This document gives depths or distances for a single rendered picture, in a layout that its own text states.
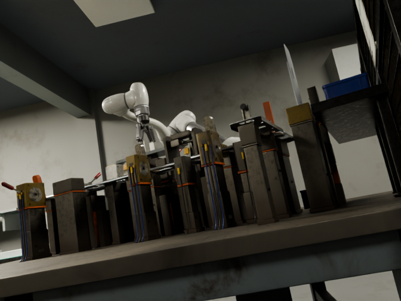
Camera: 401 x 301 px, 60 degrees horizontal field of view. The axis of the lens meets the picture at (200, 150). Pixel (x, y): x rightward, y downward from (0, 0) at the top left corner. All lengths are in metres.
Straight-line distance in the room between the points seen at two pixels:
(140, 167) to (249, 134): 0.58
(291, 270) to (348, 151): 4.14
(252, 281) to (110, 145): 4.42
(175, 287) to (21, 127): 5.15
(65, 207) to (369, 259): 1.29
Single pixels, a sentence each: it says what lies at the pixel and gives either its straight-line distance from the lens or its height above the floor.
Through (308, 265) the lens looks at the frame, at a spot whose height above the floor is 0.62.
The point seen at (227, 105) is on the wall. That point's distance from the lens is 4.84.
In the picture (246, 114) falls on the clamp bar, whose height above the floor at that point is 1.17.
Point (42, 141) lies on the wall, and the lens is 5.55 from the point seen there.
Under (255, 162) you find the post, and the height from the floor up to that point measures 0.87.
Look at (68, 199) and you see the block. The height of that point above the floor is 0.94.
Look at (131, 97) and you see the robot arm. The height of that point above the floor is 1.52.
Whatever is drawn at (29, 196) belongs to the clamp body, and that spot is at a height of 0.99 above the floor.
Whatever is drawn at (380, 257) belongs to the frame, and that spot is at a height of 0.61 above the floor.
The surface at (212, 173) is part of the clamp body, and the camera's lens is 1.23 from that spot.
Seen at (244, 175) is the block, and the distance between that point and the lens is 1.20.
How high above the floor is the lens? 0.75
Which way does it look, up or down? 11 degrees up
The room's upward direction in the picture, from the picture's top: 10 degrees counter-clockwise
